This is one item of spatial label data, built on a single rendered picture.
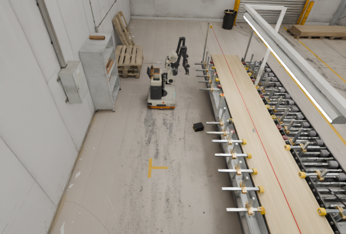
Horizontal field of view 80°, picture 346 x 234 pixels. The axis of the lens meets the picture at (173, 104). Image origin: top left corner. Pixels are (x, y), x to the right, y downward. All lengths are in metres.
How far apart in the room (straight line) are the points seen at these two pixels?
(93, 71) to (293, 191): 3.91
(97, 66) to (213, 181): 3.10
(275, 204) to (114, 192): 2.43
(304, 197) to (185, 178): 1.81
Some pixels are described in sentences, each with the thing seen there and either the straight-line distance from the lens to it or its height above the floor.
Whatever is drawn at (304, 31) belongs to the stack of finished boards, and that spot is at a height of 0.32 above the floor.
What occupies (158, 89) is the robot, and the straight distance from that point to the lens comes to 4.63.
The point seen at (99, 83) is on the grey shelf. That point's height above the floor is 0.84.
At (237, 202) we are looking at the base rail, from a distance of 3.10.
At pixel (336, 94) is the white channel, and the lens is 2.04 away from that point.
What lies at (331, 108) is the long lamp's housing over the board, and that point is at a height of 2.38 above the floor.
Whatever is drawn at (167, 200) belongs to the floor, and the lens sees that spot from 3.71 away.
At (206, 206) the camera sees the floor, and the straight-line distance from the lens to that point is 3.74.
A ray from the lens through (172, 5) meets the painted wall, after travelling 10.31.
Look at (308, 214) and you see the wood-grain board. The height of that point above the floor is 0.90.
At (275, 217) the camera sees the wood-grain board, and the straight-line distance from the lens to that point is 2.97.
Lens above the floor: 3.41
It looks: 41 degrees down
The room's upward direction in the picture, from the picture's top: 3 degrees clockwise
